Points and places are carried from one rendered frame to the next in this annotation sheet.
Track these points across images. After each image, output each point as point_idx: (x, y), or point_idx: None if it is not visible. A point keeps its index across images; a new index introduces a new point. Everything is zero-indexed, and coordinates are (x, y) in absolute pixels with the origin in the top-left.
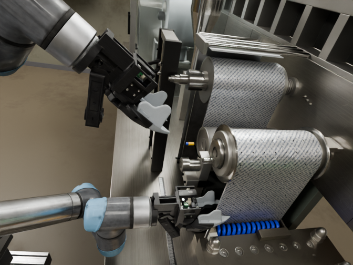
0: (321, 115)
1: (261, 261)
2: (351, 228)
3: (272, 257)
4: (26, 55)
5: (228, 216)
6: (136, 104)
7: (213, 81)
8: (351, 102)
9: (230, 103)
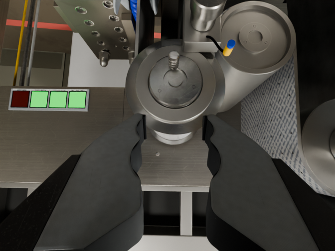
0: (200, 146)
1: (95, 6)
2: (120, 87)
3: (103, 17)
4: None
5: (128, 8)
6: (217, 226)
7: (305, 165)
8: (181, 171)
9: (272, 127)
